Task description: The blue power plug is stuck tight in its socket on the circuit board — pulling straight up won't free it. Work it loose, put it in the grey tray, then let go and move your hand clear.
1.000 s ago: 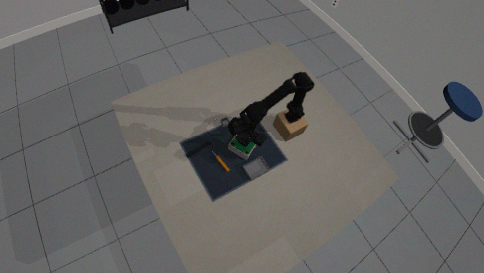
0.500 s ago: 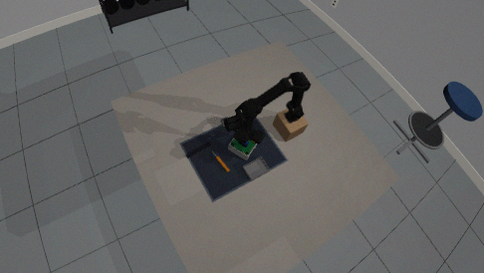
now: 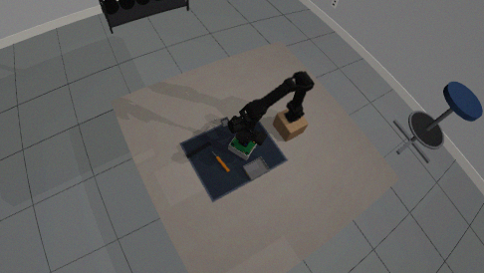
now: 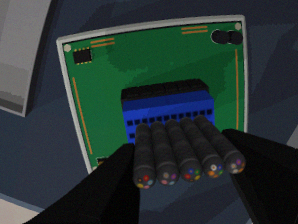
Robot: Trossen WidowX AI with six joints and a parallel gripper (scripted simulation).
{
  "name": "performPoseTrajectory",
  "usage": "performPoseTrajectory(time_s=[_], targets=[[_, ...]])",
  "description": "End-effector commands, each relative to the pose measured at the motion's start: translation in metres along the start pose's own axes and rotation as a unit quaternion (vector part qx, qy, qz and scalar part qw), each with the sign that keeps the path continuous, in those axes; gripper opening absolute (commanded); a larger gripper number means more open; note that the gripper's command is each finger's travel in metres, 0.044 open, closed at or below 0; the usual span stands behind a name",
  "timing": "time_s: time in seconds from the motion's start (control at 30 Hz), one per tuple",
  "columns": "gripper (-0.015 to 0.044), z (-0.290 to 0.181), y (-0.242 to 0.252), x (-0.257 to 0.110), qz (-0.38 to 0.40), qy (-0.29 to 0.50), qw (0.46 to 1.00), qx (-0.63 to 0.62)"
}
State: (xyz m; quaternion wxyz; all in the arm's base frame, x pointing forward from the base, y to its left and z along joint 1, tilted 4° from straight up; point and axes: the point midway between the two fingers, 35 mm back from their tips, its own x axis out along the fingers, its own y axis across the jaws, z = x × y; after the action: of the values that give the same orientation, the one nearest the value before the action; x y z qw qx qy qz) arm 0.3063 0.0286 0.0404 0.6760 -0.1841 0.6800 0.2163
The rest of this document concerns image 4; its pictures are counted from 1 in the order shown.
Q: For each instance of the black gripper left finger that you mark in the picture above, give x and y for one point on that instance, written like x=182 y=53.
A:
x=106 y=196

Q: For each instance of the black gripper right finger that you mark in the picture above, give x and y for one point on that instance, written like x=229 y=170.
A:
x=268 y=185

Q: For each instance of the green circuit board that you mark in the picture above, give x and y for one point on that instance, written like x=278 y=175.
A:
x=150 y=57

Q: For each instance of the dark blue-grey work mat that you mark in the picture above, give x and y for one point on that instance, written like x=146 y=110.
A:
x=40 y=155

